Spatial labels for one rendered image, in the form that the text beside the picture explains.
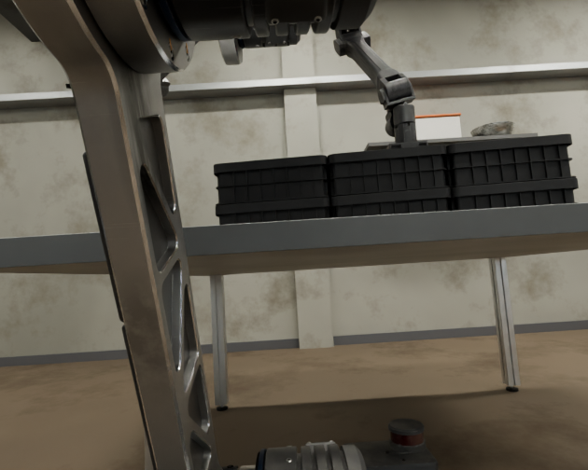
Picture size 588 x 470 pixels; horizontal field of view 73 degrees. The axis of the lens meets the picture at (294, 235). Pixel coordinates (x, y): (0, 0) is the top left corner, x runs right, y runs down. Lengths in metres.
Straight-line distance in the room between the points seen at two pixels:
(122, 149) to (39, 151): 4.22
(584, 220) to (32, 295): 4.16
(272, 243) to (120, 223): 0.26
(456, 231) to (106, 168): 0.43
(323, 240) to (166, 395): 0.28
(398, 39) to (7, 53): 3.78
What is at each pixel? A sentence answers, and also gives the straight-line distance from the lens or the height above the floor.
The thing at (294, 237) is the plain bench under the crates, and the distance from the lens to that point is 0.53.
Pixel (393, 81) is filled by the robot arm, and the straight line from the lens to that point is 1.18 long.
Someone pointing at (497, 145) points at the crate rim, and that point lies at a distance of 1.12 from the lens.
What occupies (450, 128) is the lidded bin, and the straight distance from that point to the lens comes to 3.65.
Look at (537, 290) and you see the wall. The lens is 4.28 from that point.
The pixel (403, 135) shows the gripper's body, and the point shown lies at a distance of 1.13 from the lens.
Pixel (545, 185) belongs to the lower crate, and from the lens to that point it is 1.14.
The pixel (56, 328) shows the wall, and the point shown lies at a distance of 4.24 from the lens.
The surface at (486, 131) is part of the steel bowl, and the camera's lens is 3.82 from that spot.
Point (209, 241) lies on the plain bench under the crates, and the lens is 0.54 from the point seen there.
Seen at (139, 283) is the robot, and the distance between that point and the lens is 0.32.
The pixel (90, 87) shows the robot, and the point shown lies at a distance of 0.30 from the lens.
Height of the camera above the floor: 0.62
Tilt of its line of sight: 6 degrees up
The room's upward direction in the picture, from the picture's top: 4 degrees counter-clockwise
